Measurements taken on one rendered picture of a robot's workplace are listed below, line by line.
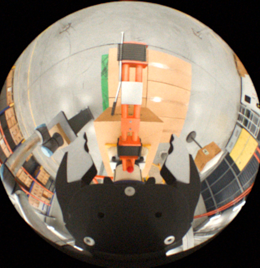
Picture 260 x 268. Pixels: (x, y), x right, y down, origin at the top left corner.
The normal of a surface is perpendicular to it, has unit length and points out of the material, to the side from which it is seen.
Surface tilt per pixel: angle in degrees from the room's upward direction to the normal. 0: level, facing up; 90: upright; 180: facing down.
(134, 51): 1
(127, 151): 1
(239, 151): 90
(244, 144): 90
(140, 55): 1
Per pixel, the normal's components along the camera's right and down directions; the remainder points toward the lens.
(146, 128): 0.02, 0.52
